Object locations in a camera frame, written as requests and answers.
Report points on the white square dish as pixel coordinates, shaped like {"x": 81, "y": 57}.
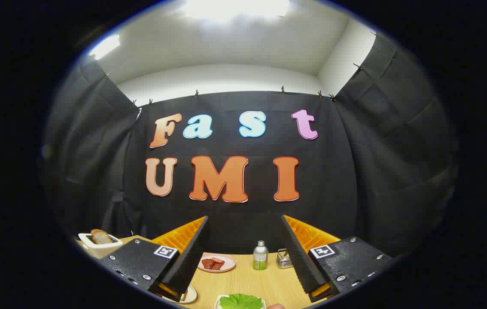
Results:
{"x": 217, "y": 304}

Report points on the silver green drink bottle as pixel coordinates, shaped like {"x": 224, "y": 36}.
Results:
{"x": 260, "y": 257}

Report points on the red sausage slice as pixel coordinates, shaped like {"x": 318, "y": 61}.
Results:
{"x": 217, "y": 260}

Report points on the white round plate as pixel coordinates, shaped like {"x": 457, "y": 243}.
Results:
{"x": 192, "y": 296}

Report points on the green lettuce leaf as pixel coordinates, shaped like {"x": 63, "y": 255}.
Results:
{"x": 241, "y": 301}

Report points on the ceiling light panel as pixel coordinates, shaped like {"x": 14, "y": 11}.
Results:
{"x": 235, "y": 8}
{"x": 104, "y": 46}

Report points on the black backdrop cloth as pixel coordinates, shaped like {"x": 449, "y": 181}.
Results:
{"x": 333, "y": 180}

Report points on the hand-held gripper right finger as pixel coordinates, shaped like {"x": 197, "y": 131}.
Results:
{"x": 301, "y": 257}

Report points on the white toaster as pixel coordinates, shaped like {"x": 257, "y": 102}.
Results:
{"x": 97, "y": 249}

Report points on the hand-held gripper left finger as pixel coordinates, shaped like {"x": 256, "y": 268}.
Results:
{"x": 190, "y": 257}

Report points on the toasted bread slice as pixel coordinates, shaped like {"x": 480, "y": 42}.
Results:
{"x": 101, "y": 237}

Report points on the pink plate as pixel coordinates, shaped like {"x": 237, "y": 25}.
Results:
{"x": 228, "y": 265}

